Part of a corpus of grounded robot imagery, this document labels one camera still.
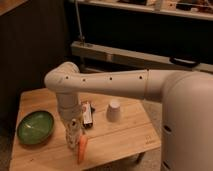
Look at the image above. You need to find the clear plastic bottle white label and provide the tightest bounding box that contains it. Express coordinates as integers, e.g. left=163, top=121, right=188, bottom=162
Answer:
left=66, top=118, right=82, bottom=149

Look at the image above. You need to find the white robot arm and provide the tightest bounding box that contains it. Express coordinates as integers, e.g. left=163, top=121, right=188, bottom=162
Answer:
left=44, top=62, right=213, bottom=171

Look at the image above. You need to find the white paper cup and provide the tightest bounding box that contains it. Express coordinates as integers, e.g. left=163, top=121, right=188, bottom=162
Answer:
left=106, top=99, right=120, bottom=122

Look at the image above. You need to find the orange carrot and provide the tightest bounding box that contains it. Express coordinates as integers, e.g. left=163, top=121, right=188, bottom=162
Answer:
left=78, top=135, right=88, bottom=163

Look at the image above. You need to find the wooden table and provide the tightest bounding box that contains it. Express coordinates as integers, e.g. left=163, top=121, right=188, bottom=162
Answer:
left=9, top=88, right=161, bottom=171

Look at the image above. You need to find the green bowl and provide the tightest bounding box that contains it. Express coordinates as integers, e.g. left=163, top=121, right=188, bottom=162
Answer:
left=17, top=110, right=54, bottom=145

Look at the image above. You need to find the metal pole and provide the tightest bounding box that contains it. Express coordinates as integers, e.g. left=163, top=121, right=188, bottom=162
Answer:
left=75, top=0, right=85, bottom=45

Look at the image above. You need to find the metal shelf rail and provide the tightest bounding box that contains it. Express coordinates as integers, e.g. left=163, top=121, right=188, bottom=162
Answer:
left=70, top=41, right=213, bottom=73

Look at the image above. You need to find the black handle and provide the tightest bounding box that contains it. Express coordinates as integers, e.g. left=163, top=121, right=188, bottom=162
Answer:
left=169, top=57, right=200, bottom=68

